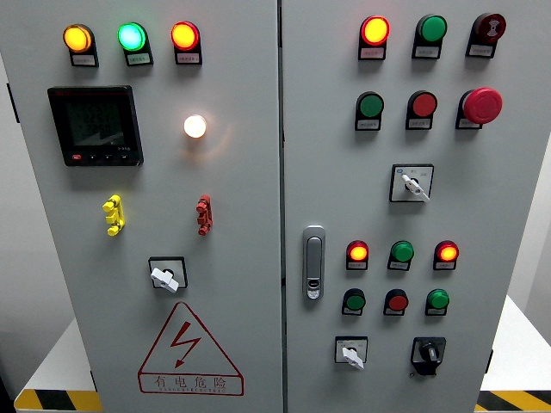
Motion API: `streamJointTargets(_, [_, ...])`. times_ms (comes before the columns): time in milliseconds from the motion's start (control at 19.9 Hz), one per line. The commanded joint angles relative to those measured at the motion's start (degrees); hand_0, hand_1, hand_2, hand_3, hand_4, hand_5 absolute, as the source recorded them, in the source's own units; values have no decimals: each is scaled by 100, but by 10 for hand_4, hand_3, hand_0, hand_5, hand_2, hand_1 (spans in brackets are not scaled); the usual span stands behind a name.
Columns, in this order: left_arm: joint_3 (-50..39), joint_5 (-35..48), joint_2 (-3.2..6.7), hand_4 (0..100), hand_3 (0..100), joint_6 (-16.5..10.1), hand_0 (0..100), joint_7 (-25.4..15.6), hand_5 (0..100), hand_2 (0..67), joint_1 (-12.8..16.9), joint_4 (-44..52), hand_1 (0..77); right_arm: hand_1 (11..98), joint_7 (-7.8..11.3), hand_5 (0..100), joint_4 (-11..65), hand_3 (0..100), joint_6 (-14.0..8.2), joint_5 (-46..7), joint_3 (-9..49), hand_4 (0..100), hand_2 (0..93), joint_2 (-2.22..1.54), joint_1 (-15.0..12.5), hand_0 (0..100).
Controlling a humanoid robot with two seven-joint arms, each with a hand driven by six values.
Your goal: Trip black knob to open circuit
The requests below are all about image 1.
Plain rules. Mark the black knob turn switch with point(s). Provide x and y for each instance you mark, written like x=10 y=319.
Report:
x=429 y=353

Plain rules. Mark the grey cabinet door with display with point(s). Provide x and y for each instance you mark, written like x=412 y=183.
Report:
x=241 y=193

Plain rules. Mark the silver door lock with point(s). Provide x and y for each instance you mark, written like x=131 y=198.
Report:
x=313 y=262

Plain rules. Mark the grey cabinet door with lock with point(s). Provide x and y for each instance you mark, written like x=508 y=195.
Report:
x=344 y=193

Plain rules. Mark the small red lamp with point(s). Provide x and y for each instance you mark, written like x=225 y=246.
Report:
x=447 y=252
x=358 y=252

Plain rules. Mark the small white label plate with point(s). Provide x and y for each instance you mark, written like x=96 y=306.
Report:
x=139 y=59
x=368 y=125
x=419 y=124
x=188 y=58
x=84 y=60
x=372 y=53
x=393 y=312
x=435 y=312
x=357 y=265
x=352 y=312
x=426 y=51
x=480 y=51
x=444 y=265
x=398 y=266
x=469 y=123

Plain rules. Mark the white indicator lamp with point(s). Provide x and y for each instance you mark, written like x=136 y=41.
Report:
x=195 y=126

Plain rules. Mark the small green push button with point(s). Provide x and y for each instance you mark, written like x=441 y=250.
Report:
x=355 y=301

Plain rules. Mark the small green lamp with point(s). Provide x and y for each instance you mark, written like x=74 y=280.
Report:
x=403 y=251
x=438 y=299

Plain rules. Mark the large green push button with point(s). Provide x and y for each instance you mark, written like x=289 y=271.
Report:
x=371 y=105
x=432 y=28

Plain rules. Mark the small red push button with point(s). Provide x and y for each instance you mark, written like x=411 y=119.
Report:
x=398 y=302

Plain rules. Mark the red warning triangle sign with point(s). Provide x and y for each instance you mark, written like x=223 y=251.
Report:
x=186 y=340

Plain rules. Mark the large red push button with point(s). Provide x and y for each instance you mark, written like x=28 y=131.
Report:
x=424 y=104

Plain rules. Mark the large red indicator lamp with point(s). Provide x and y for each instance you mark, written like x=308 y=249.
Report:
x=375 y=30
x=185 y=36

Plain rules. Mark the black digital display meter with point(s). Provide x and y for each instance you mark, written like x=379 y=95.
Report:
x=97 y=125

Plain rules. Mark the large green lit lamp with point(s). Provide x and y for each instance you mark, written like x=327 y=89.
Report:
x=131 y=36

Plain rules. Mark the large red stop button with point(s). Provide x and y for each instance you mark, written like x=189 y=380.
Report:
x=482 y=105

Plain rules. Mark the black cabinet hinge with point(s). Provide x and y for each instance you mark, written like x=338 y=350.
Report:
x=489 y=361
x=93 y=380
x=13 y=103

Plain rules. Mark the large yellow indicator lamp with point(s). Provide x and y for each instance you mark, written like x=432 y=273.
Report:
x=77 y=38

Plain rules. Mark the dark red buzzer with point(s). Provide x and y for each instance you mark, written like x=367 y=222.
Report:
x=490 y=27

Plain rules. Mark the black yellow striped tape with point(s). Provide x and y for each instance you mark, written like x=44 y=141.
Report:
x=516 y=401
x=56 y=401

